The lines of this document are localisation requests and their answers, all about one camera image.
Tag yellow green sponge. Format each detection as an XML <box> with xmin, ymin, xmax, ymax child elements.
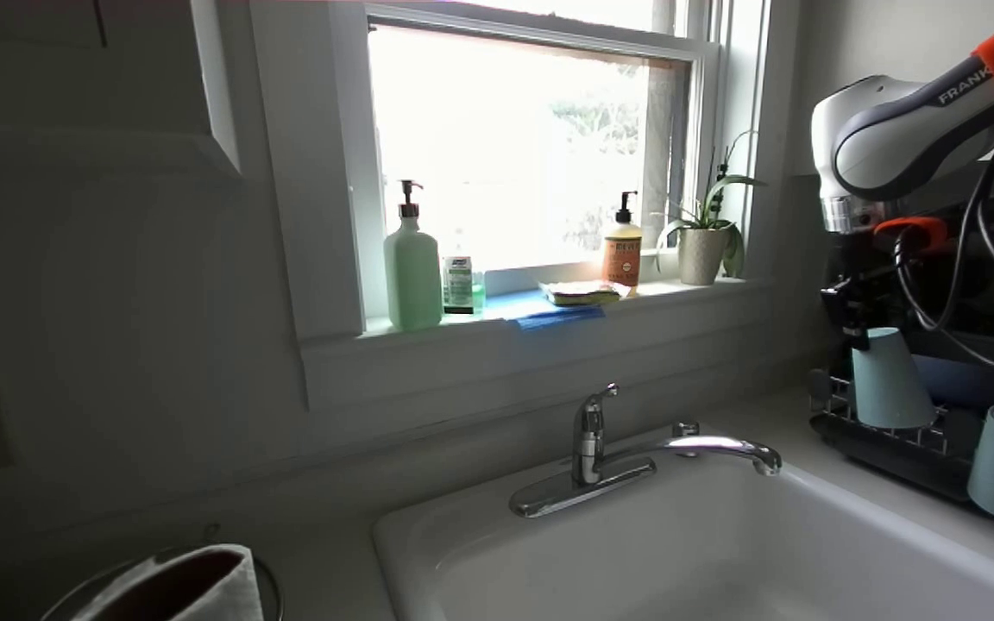
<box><xmin>544</xmin><ymin>283</ymin><xmax>623</xmax><ymax>307</ymax></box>

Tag blue sponge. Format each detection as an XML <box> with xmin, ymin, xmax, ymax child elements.
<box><xmin>483</xmin><ymin>290</ymin><xmax>600</xmax><ymax>331</ymax></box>

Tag amber soap dispenser bottle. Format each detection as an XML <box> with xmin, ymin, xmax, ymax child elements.
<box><xmin>603</xmin><ymin>191</ymin><xmax>643</xmax><ymax>286</ymax></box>

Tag chrome faucet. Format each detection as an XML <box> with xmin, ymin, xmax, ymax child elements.
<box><xmin>509</xmin><ymin>382</ymin><xmax>782</xmax><ymax>516</ymax></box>

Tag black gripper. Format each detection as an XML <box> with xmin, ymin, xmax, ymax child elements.
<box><xmin>822</xmin><ymin>221</ymin><xmax>953</xmax><ymax>347</ymax></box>

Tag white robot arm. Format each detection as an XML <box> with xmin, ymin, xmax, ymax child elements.
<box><xmin>811</xmin><ymin>34</ymin><xmax>994</xmax><ymax>347</ymax></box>

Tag white kitchen sink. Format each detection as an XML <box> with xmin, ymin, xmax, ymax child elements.
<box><xmin>376</xmin><ymin>464</ymin><xmax>994</xmax><ymax>621</ymax></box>

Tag white pot orchid plant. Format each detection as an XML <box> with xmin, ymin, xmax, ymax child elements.
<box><xmin>663</xmin><ymin>126</ymin><xmax>755</xmax><ymax>286</ymax></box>

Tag small glass jar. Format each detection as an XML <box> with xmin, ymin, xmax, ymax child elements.
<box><xmin>444</xmin><ymin>254</ymin><xmax>472</xmax><ymax>315</ymax></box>

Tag dish drying rack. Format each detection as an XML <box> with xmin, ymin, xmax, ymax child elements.
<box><xmin>809</xmin><ymin>246</ymin><xmax>994</xmax><ymax>505</ymax></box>

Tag green soap dispenser bottle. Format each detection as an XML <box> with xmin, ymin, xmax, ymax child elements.
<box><xmin>384</xmin><ymin>178</ymin><xmax>441</xmax><ymax>331</ymax></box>

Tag black cables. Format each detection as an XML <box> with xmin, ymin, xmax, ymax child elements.
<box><xmin>886</xmin><ymin>115</ymin><xmax>994</xmax><ymax>373</ymax></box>

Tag blue bowl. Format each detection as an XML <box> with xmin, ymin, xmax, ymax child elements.
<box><xmin>915</xmin><ymin>354</ymin><xmax>994</xmax><ymax>410</ymax></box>

